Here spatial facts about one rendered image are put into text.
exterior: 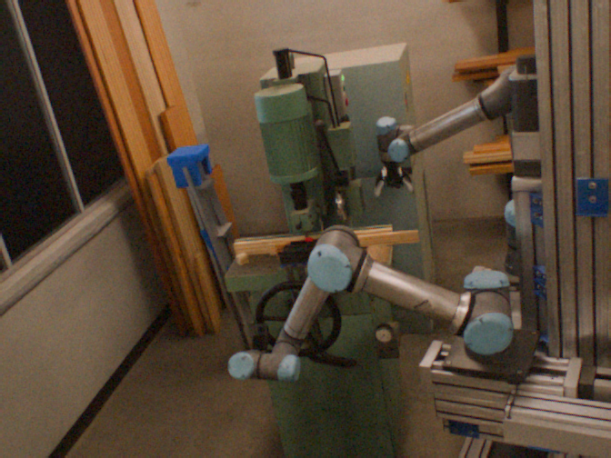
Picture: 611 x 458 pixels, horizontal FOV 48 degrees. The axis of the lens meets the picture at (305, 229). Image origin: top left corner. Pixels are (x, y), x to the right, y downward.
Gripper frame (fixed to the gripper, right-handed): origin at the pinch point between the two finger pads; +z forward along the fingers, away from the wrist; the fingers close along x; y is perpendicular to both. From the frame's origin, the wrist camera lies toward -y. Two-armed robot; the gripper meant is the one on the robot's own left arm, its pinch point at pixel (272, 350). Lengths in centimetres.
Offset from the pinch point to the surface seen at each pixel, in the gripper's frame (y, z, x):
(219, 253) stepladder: -43, 86, -48
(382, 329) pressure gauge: -4.1, 17.6, 34.7
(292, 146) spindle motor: -67, -2, 12
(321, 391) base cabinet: 18.1, 37.3, 7.5
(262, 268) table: -28.5, 16.2, -6.6
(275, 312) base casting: -12.6, 19.9, -3.9
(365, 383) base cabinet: 15.7, 36.0, 24.5
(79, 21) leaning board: -158, 63, -104
